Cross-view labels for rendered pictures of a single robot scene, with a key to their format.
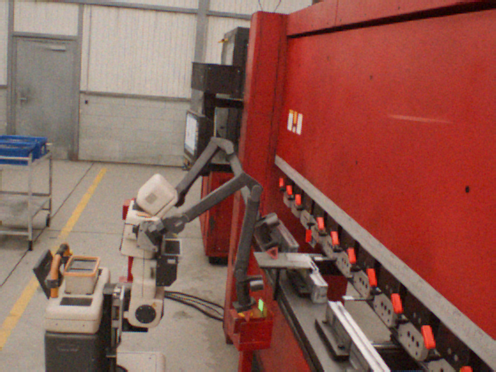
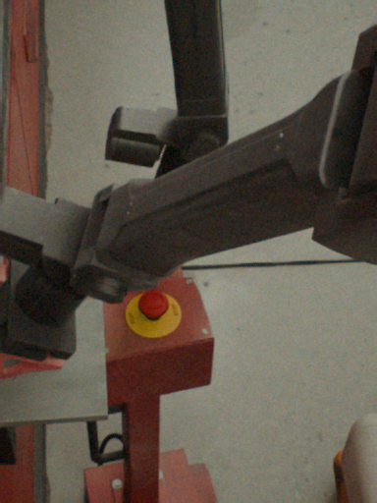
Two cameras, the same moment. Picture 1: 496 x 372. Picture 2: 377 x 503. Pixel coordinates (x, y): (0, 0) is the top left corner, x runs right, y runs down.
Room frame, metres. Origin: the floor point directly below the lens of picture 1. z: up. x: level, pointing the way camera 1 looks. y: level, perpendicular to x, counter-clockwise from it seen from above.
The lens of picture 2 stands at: (3.01, 0.01, 1.82)
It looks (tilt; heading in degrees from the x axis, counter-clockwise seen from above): 51 degrees down; 182
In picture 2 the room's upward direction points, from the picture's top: 3 degrees clockwise
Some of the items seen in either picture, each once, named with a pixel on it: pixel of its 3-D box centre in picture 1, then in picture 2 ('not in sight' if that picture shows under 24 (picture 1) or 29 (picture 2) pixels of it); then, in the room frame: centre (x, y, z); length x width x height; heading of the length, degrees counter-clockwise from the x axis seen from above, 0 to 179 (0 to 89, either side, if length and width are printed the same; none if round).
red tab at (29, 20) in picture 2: not in sight; (30, 24); (1.48, -0.39, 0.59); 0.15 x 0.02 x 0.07; 10
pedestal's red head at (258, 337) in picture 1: (249, 323); (137, 301); (2.25, -0.09, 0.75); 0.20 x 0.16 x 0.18; 19
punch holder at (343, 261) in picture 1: (354, 252); not in sight; (1.95, -0.47, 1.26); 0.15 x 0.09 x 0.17; 10
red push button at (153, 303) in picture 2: not in sight; (153, 308); (2.29, -0.07, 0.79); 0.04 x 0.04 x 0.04
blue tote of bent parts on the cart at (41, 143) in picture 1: (20, 146); not in sight; (5.27, 2.42, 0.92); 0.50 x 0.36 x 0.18; 99
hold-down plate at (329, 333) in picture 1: (330, 337); not in sight; (1.91, -0.42, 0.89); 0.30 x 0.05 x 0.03; 10
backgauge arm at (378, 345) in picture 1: (422, 352); not in sight; (2.00, -0.85, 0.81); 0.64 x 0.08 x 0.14; 100
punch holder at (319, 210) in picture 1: (325, 222); not in sight; (2.35, -0.40, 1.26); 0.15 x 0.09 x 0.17; 10
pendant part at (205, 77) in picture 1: (210, 123); not in sight; (3.68, 0.28, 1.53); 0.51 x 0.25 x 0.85; 18
